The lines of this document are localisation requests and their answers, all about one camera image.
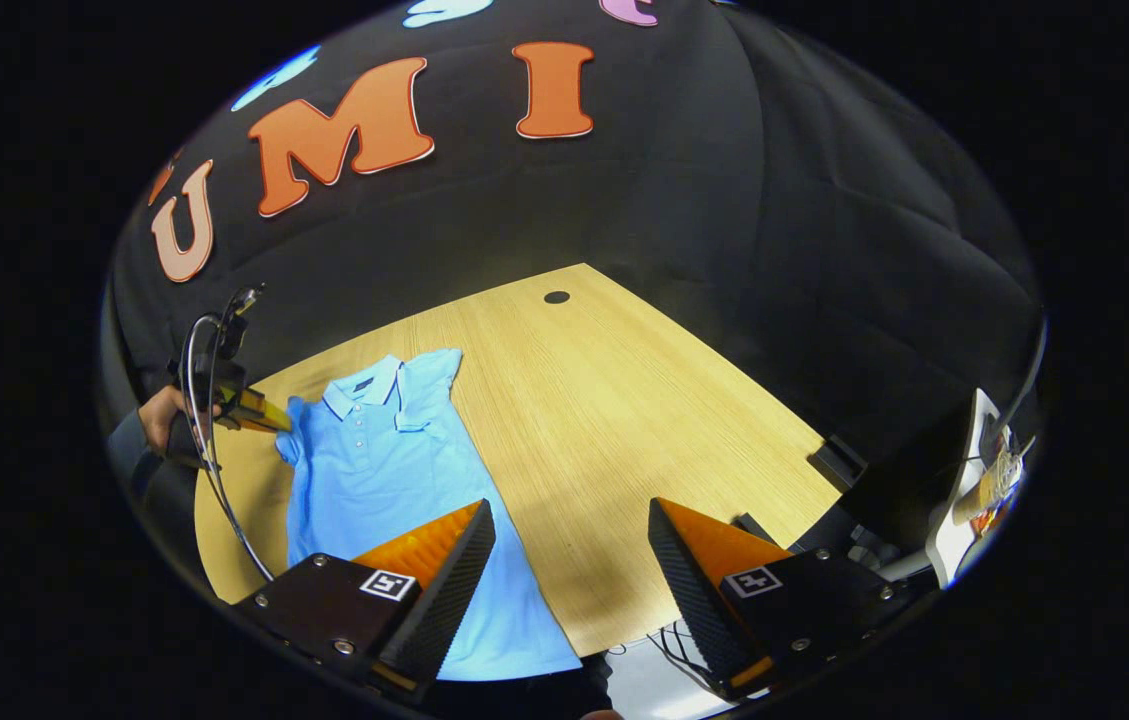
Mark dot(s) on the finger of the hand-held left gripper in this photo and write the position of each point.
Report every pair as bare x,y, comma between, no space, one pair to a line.
259,412

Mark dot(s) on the black table grommet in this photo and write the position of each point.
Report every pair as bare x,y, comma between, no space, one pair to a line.
557,297

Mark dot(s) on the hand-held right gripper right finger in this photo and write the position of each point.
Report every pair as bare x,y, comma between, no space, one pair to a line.
694,610

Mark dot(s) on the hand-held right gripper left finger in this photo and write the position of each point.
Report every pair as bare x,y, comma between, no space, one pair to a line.
454,600

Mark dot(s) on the light blue T-shirt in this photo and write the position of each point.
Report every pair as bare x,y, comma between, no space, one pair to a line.
384,470

